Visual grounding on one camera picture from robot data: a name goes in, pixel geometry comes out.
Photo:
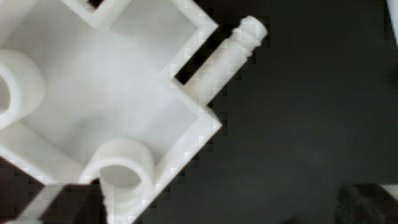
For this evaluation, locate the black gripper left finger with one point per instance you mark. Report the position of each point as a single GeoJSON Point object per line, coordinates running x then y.
{"type": "Point", "coordinates": [68, 204]}

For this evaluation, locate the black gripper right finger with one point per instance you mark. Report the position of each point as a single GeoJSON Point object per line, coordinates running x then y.
{"type": "Point", "coordinates": [367, 205]}

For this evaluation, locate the white chair seat piece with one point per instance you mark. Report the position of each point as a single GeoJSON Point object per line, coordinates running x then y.
{"type": "Point", "coordinates": [104, 121]}

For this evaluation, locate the white U-shaped fence frame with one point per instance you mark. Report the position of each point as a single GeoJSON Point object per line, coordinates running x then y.
{"type": "Point", "coordinates": [393, 16]}

